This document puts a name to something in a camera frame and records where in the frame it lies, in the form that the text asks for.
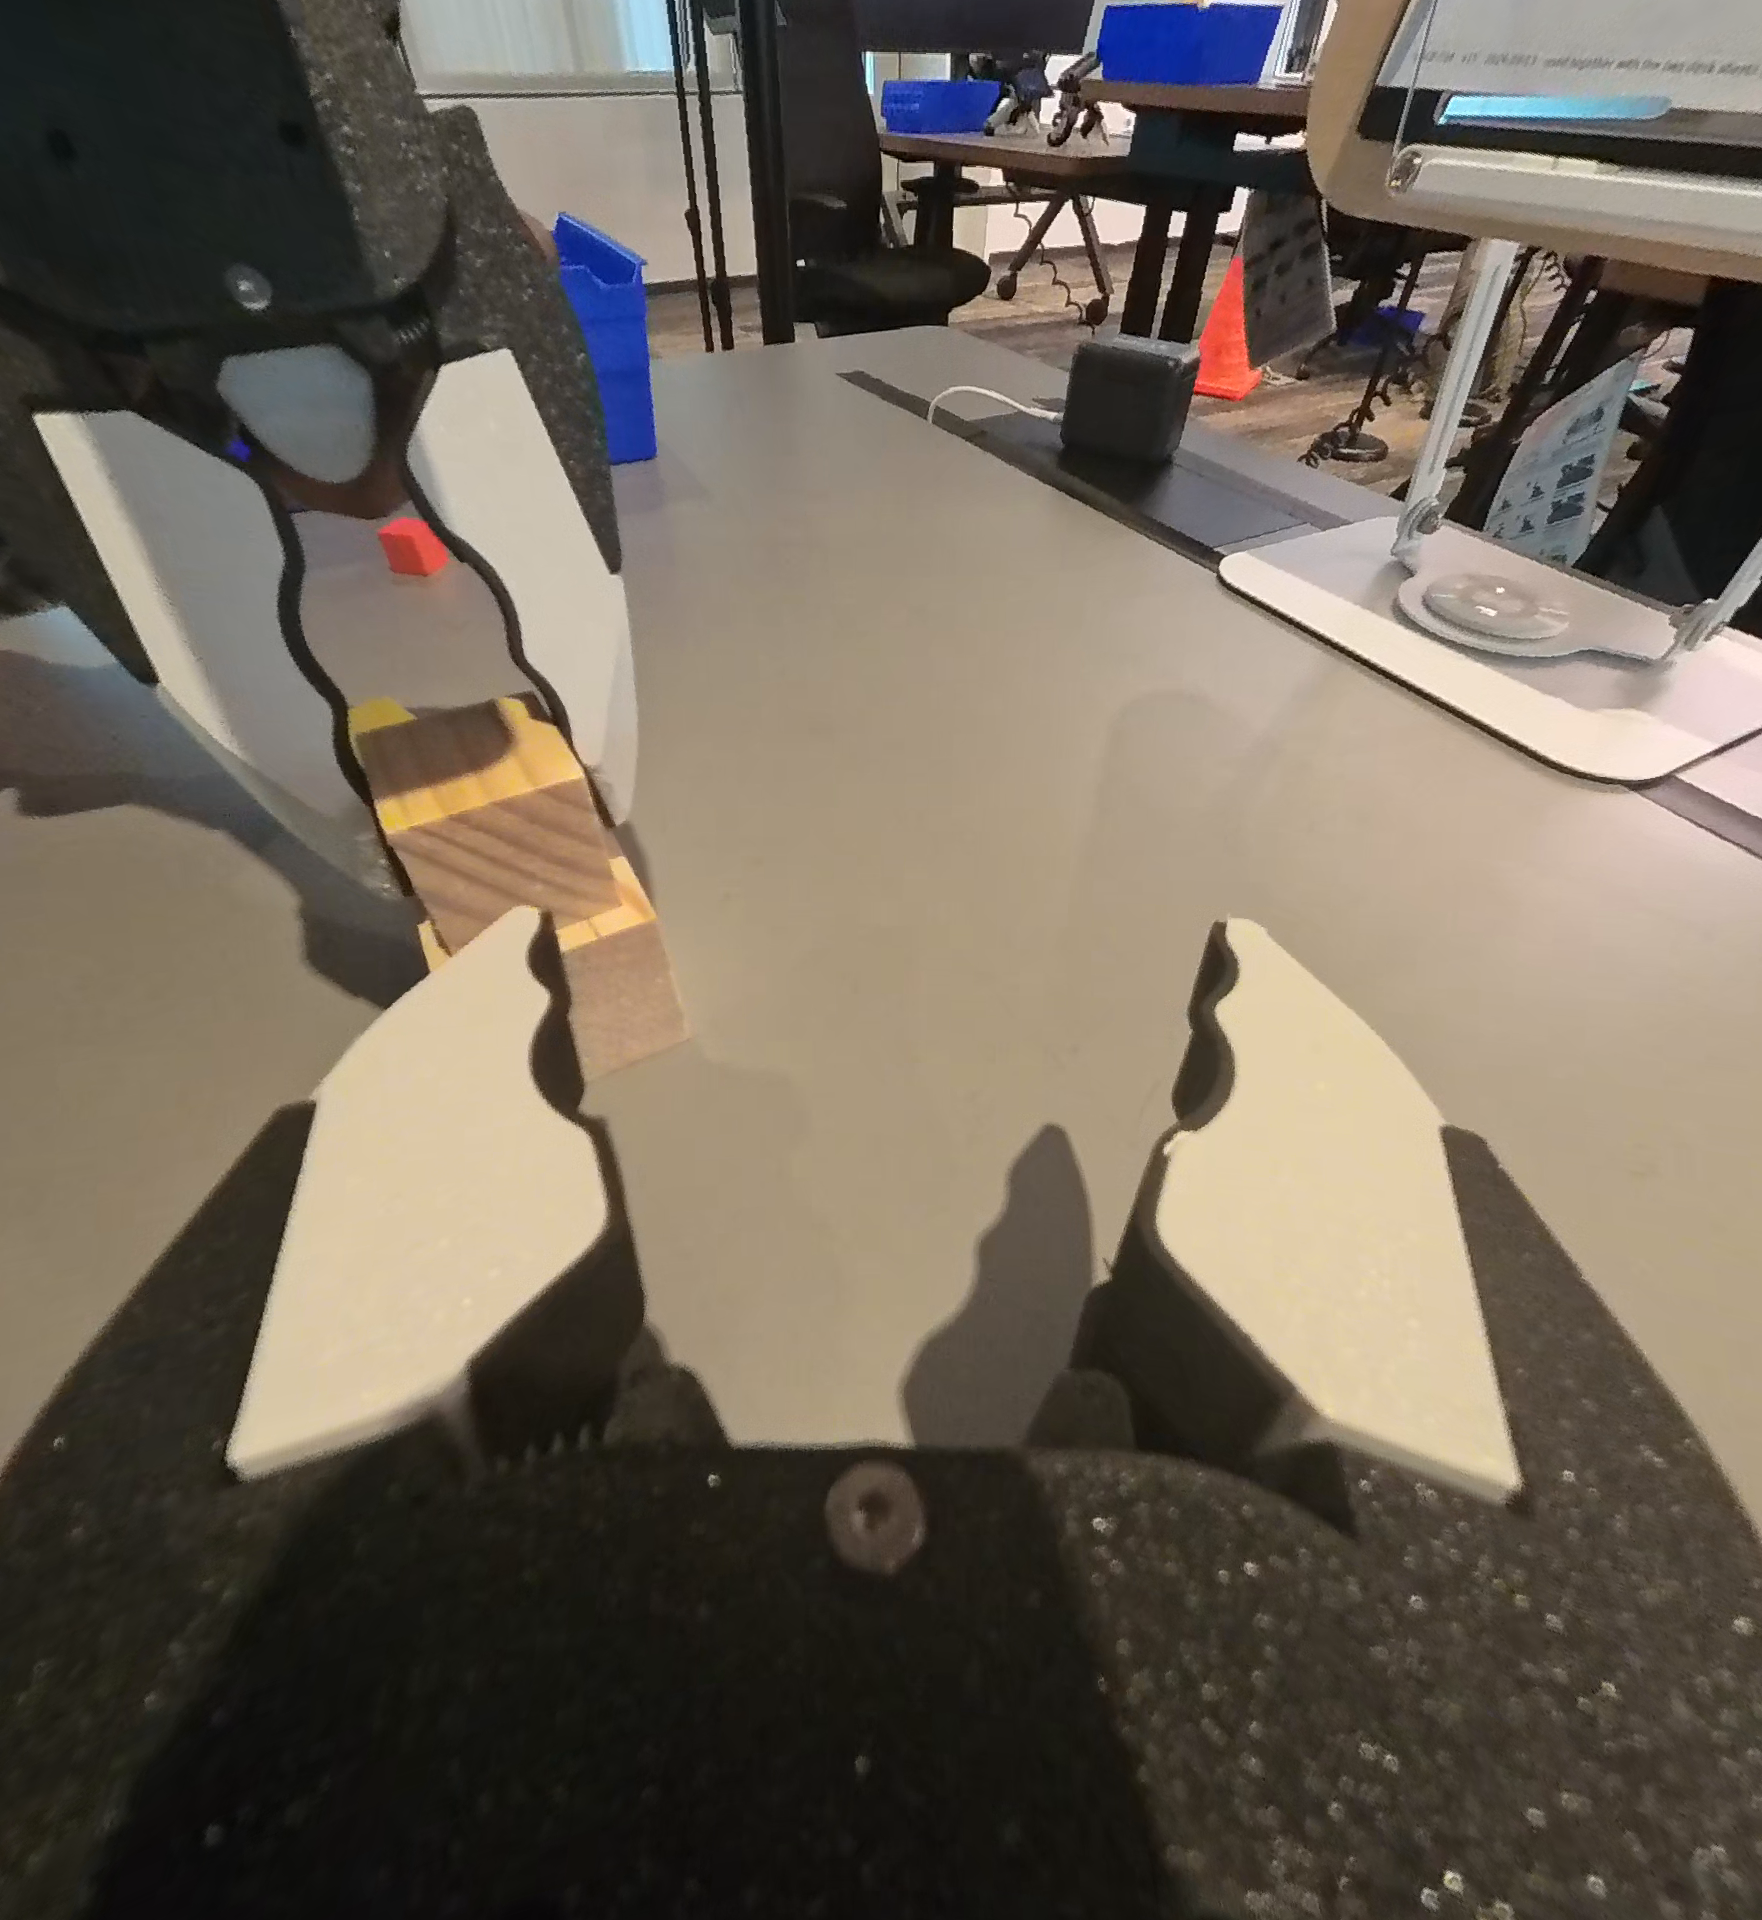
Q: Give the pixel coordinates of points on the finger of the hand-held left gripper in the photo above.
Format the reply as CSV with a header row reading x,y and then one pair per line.
x,y
536,512
189,605

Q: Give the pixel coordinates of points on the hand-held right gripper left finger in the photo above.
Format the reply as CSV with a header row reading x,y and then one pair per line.
x,y
416,1196

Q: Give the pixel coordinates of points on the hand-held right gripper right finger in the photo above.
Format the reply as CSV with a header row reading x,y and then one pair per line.
x,y
1318,1196

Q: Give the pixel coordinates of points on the yellow and brown wooden cube block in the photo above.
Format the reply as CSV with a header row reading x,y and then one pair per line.
x,y
511,862

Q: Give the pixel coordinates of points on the small black robot arm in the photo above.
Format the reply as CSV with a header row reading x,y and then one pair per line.
x,y
1079,107
1011,107

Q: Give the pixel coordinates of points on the small red cube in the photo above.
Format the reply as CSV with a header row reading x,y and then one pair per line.
x,y
416,554

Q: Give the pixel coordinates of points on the blue plastic bin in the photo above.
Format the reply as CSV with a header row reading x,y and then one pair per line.
x,y
610,349

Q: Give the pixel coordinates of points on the black office chair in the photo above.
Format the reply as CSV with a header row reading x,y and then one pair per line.
x,y
874,265

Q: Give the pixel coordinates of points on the white monitor stand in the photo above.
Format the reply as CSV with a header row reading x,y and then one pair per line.
x,y
1541,688

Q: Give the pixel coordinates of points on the small blue storage bin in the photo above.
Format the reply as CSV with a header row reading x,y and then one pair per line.
x,y
932,107

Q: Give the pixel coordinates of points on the black cube charger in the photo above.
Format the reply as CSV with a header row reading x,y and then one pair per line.
x,y
1130,407

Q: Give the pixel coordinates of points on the brown wooden table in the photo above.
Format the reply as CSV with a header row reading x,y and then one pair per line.
x,y
1121,153

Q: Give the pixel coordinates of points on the orange traffic cone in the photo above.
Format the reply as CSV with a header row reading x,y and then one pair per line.
x,y
1233,351

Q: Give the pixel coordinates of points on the printed paper sheet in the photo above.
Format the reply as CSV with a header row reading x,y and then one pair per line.
x,y
1287,282
1567,465

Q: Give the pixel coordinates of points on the large blue storage bin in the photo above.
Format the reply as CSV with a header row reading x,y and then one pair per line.
x,y
1185,40

